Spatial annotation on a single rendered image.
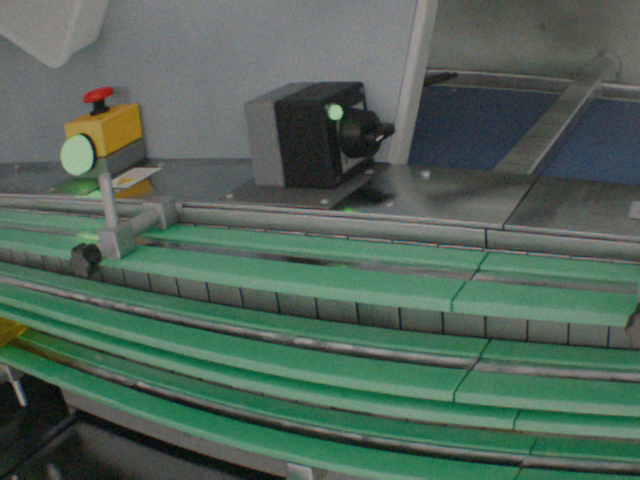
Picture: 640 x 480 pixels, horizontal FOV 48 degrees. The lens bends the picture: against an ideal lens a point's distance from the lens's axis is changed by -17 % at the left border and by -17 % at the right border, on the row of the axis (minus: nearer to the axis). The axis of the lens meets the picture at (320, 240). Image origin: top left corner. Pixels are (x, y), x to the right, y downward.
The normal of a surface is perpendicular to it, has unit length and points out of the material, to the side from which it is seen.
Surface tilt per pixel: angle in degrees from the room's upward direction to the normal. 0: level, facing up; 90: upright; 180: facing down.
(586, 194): 90
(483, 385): 90
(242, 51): 0
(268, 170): 0
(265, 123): 0
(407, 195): 90
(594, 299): 90
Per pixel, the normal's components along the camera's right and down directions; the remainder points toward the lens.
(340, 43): -0.49, 0.38
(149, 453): -0.14, -0.92
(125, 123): 0.86, 0.07
